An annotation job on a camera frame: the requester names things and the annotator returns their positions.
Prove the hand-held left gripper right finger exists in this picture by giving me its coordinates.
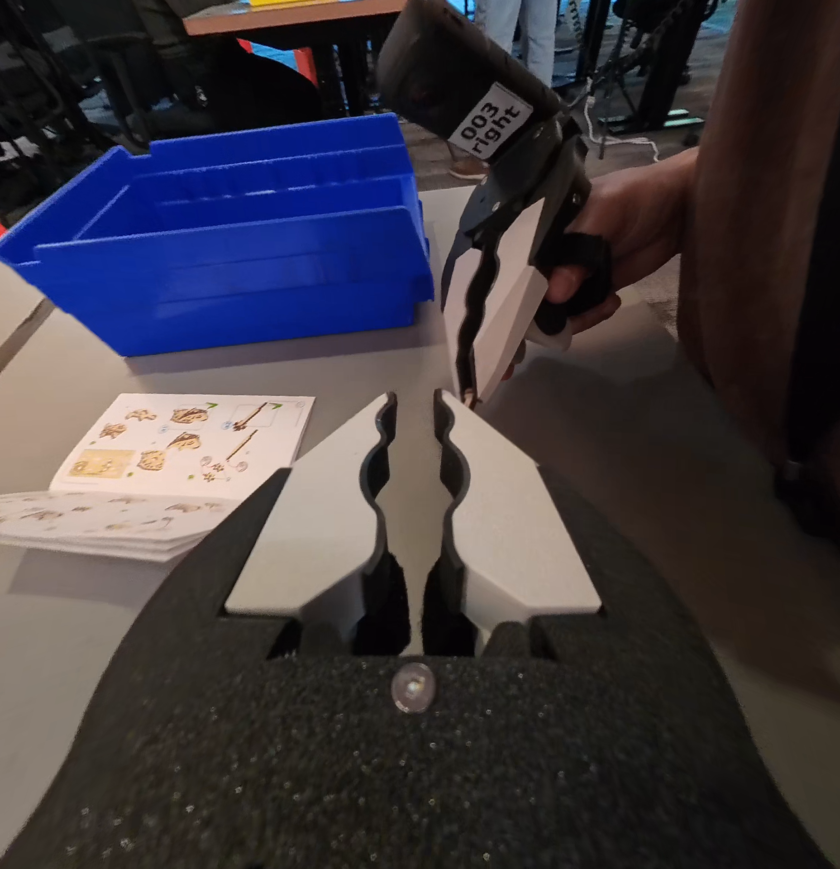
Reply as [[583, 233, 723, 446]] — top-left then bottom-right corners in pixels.
[[422, 389, 604, 658]]

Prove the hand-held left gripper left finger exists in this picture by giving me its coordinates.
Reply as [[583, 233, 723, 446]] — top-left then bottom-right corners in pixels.
[[223, 391, 413, 658]]

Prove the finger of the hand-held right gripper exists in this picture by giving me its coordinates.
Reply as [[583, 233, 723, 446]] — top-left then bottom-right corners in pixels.
[[442, 231, 497, 408], [471, 199, 550, 405]]

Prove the person's right hand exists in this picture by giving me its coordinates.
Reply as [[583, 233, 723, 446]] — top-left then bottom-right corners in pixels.
[[503, 146, 699, 382]]

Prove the illustrated instruction booklet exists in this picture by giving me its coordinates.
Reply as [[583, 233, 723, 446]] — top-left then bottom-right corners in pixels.
[[0, 392, 317, 563]]

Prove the wooden table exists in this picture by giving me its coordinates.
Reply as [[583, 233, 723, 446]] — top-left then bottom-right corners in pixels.
[[182, 0, 407, 119]]

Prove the black equipment stand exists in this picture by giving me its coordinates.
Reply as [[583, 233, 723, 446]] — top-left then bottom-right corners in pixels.
[[576, 0, 716, 133]]

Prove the blue plastic bin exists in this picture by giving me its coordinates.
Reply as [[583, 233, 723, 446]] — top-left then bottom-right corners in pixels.
[[0, 112, 436, 358]]

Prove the white cord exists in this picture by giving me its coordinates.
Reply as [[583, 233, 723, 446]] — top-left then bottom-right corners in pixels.
[[582, 75, 660, 162]]

